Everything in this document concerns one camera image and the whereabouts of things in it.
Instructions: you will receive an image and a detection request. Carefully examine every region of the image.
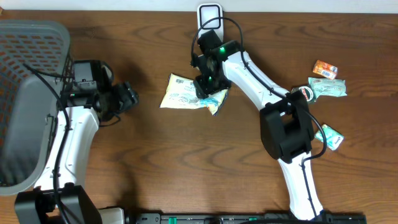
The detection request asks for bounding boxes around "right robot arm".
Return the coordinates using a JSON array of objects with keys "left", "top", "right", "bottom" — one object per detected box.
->
[{"left": 192, "top": 40, "right": 323, "bottom": 220}]

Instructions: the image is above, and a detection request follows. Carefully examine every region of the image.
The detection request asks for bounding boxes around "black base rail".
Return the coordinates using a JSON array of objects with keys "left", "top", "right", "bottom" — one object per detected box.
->
[{"left": 124, "top": 212, "right": 367, "bottom": 224}]

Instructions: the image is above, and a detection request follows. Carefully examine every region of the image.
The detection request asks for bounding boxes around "teal tissue pack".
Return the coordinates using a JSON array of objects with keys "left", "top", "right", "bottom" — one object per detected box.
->
[{"left": 322, "top": 124, "right": 345, "bottom": 151}]

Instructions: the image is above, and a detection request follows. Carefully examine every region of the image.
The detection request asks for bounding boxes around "white barcode scanner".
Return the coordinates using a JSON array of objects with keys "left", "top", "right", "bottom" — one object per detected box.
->
[{"left": 197, "top": 3, "right": 224, "bottom": 41}]

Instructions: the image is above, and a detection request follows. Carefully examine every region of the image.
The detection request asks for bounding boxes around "mint wet wipes pack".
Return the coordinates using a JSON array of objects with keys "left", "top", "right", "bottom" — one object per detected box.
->
[{"left": 308, "top": 77, "right": 347, "bottom": 100}]

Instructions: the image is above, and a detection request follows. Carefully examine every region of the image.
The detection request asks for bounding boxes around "dark green round-logo packet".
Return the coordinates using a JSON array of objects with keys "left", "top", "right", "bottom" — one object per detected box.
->
[{"left": 291, "top": 85, "right": 317, "bottom": 104}]

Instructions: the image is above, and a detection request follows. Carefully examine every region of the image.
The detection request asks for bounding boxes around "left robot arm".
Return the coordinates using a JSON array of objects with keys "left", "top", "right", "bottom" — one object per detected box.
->
[{"left": 14, "top": 82, "right": 139, "bottom": 223}]

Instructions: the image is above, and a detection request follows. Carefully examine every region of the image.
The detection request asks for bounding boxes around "grey plastic mesh basket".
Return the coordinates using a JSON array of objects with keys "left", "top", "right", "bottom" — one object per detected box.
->
[{"left": 1, "top": 20, "right": 72, "bottom": 196}]

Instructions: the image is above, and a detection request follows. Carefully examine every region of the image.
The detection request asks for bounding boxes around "white snack bag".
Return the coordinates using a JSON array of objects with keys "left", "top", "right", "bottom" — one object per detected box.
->
[{"left": 160, "top": 73, "right": 228, "bottom": 116}]

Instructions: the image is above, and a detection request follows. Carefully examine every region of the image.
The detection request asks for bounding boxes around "orange tissue pack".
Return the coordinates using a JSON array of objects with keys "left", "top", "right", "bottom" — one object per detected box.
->
[{"left": 313, "top": 60, "right": 338, "bottom": 80}]

